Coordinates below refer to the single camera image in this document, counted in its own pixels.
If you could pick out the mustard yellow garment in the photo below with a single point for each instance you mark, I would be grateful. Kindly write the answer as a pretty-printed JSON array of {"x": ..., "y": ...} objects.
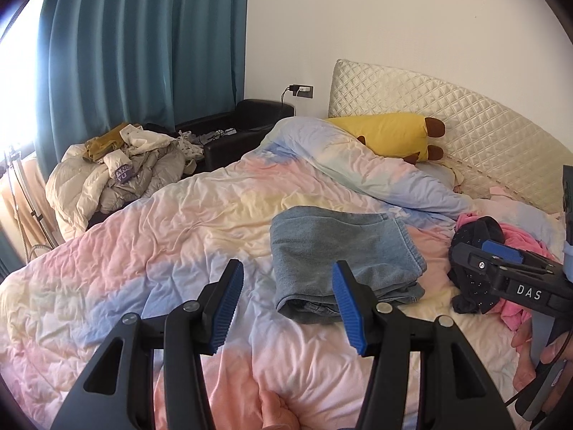
[{"x": 98, "y": 147}]

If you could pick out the person left hand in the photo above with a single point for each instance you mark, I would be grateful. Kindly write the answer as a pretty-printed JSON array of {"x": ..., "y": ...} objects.
[{"x": 276, "y": 414}]

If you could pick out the white quilted headboard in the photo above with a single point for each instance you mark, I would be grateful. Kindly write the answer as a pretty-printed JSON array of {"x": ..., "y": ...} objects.
[{"x": 489, "y": 143}]

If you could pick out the left teal curtain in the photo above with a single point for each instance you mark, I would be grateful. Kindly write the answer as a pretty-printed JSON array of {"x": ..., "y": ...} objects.
[{"x": 9, "y": 259}]

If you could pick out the person right hand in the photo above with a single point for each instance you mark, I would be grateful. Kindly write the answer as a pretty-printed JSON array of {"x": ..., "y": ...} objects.
[{"x": 526, "y": 371}]

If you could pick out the teal curtain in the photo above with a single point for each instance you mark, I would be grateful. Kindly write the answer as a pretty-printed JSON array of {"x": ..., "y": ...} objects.
[
  {"x": 9, "y": 259},
  {"x": 105, "y": 62}
]

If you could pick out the pastel tie-dye duvet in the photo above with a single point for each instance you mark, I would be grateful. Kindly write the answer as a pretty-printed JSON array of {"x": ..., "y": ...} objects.
[{"x": 161, "y": 251}]

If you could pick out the pastel pillow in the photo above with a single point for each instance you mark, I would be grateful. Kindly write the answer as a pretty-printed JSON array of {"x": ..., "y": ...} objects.
[{"x": 337, "y": 154}]

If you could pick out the right teal curtain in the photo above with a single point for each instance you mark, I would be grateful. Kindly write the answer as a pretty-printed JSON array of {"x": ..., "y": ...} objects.
[{"x": 105, "y": 62}]

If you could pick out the wall power socket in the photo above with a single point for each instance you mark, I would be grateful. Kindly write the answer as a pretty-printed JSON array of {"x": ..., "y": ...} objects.
[{"x": 302, "y": 91}]

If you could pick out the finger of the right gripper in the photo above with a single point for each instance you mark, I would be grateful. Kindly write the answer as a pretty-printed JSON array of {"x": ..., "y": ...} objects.
[
  {"x": 503, "y": 252},
  {"x": 473, "y": 264}
]

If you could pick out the yellow plush toy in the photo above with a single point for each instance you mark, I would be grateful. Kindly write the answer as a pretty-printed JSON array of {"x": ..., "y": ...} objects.
[{"x": 396, "y": 135}]

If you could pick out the beige sweater on hanger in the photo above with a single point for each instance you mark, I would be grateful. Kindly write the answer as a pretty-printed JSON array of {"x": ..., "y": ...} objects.
[{"x": 22, "y": 205}]

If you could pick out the cream puffer jacket pile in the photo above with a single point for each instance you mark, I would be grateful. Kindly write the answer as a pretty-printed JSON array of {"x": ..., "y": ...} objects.
[{"x": 78, "y": 189}]

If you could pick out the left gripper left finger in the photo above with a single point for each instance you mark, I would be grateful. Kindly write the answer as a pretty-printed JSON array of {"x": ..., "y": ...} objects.
[{"x": 115, "y": 389}]

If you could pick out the grey denim jeans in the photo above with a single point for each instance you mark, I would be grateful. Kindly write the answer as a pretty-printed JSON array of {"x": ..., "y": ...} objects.
[{"x": 306, "y": 242}]

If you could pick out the black armchair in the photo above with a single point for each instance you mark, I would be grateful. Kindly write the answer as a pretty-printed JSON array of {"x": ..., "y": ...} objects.
[{"x": 252, "y": 120}]

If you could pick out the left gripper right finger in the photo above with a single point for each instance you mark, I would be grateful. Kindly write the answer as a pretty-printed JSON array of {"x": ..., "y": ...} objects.
[{"x": 456, "y": 391}]

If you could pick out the silver tripod stand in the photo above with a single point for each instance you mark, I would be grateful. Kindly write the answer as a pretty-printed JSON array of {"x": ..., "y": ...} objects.
[{"x": 27, "y": 205}]

